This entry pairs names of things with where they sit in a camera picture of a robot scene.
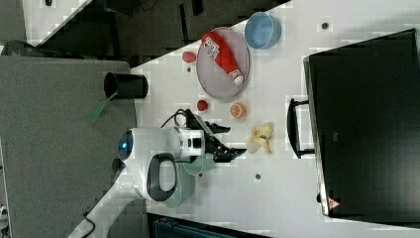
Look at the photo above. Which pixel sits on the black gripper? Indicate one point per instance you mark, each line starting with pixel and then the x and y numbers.
pixel 220 153

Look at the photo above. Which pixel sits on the peeled plush banana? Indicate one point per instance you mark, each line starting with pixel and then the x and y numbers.
pixel 259 138

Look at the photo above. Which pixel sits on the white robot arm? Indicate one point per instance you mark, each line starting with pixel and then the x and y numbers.
pixel 151 157

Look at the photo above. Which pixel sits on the black toaster oven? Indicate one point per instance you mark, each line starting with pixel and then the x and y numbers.
pixel 363 102

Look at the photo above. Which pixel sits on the green mug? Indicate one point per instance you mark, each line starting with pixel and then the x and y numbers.
pixel 200 166

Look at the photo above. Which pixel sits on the orange slice toy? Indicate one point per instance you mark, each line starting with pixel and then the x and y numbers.
pixel 238 110

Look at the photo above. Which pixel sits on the red plush strawberry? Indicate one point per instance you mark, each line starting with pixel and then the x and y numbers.
pixel 202 105

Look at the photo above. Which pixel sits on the green colander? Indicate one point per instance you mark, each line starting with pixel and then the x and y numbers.
pixel 184 188

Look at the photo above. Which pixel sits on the grey round plate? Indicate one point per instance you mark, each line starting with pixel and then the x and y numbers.
pixel 212 78

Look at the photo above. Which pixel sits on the pink plush strawberry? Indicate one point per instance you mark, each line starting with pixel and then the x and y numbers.
pixel 189 57

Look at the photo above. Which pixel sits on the red ketchup bottle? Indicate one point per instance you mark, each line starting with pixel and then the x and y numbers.
pixel 219 51

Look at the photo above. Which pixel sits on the black cylinder cup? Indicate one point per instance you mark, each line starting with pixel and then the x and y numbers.
pixel 117 166

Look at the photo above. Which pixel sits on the black cup with spatula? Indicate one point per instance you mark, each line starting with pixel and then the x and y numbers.
pixel 125 86

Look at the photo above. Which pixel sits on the blue bowl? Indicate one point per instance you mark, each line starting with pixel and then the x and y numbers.
pixel 262 31

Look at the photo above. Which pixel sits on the green slotted spatula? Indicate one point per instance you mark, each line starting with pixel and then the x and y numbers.
pixel 98 108

